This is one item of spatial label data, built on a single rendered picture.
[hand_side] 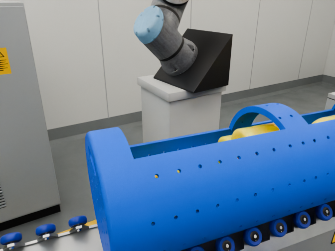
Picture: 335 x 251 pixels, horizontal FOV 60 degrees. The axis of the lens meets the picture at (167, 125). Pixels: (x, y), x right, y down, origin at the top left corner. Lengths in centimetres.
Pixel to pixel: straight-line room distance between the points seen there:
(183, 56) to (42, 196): 144
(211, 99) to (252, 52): 324
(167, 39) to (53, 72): 212
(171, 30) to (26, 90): 101
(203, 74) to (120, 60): 222
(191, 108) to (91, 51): 210
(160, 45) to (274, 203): 84
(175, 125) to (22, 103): 101
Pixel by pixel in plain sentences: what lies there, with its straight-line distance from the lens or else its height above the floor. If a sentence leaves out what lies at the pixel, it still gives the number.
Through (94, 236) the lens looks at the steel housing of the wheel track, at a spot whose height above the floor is 93.
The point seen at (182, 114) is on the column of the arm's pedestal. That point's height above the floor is 98.
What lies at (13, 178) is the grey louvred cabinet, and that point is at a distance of 215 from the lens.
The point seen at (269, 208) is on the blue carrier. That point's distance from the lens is 66.
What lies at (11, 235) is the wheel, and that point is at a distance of 79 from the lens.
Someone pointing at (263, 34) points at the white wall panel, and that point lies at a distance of 470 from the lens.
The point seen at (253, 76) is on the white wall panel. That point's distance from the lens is 474.
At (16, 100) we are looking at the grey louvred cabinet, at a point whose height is 91.
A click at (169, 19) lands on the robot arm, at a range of 130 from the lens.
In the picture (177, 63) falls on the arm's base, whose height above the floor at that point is 120.
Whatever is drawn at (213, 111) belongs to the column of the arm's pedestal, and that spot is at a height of 96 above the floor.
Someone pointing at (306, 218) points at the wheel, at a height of 97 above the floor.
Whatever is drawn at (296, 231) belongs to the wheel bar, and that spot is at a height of 93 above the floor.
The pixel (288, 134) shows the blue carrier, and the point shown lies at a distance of 67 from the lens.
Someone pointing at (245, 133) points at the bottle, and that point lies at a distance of 69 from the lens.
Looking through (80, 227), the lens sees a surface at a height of 96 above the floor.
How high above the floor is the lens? 148
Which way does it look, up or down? 24 degrees down
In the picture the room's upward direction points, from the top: straight up
